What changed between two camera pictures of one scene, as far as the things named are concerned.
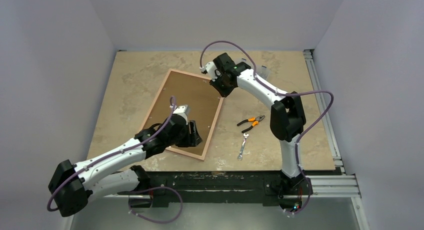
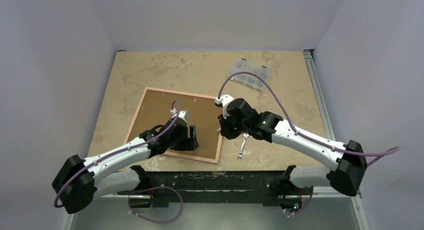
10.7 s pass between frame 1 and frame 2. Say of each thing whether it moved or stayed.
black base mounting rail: stayed
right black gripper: moved
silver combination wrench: stayed
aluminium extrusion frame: stayed
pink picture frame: moved
